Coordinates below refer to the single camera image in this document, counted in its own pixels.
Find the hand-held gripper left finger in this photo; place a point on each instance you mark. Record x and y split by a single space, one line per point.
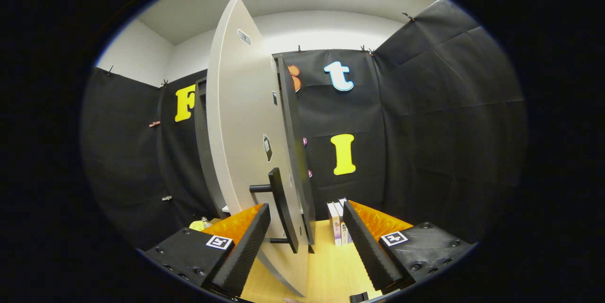
243 251

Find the yellow pineapple plush toy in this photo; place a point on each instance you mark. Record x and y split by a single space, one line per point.
196 226

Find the dark grey shoe cabinet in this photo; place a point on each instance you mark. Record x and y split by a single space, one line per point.
294 128

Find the black backdrop cloth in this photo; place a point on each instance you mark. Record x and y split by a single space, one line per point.
425 128

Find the green label drink bottle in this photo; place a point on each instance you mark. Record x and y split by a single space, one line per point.
206 222

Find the small black object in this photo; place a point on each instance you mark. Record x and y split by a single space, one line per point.
358 297

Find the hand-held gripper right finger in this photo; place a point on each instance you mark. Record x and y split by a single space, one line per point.
366 248

